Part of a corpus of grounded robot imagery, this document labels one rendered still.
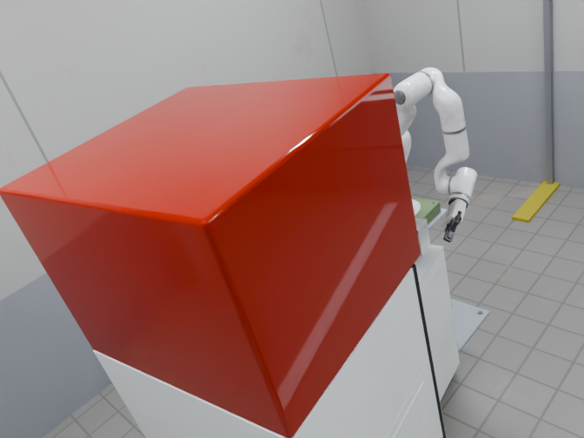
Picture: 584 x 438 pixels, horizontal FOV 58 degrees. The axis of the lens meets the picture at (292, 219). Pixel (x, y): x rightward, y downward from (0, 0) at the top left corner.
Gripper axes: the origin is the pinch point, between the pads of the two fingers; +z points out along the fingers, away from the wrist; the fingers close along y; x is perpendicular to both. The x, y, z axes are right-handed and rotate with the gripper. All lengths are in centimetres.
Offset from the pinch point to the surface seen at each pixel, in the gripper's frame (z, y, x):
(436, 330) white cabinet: 23, -45, 21
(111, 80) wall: -50, -82, -189
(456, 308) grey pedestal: -17, -110, 52
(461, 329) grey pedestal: -2, -99, 54
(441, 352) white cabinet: 28, -55, 30
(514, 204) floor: -129, -149, 88
